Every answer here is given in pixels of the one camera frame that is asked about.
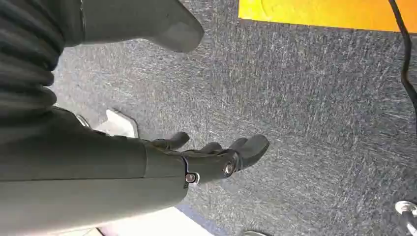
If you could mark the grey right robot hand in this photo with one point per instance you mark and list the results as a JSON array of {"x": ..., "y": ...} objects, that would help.
[{"x": 81, "y": 176}]

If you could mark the white floor plate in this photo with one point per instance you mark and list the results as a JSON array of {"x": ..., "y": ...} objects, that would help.
[{"x": 119, "y": 125}]

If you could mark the white board with blue edge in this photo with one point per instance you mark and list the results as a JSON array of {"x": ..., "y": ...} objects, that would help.
[{"x": 156, "y": 224}]

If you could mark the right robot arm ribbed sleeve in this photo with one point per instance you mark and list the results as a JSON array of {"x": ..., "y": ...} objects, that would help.
[{"x": 26, "y": 49}]

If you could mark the yellow floor mat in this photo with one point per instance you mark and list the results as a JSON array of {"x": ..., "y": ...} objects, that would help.
[{"x": 325, "y": 13}]

